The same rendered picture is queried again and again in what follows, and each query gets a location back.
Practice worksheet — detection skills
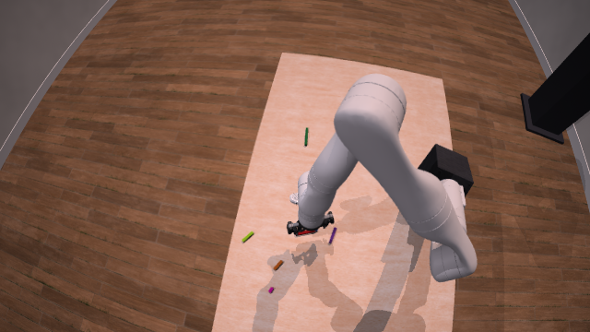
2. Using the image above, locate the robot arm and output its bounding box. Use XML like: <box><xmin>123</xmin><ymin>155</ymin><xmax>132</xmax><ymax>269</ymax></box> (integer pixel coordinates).
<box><xmin>289</xmin><ymin>74</ymin><xmax>478</xmax><ymax>282</ymax></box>

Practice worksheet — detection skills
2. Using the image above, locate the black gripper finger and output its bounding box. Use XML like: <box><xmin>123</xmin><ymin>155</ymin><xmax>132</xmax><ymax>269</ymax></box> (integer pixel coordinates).
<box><xmin>321</xmin><ymin>211</ymin><xmax>335</xmax><ymax>229</ymax></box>
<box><xmin>287</xmin><ymin>221</ymin><xmax>306</xmax><ymax>236</ymax></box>

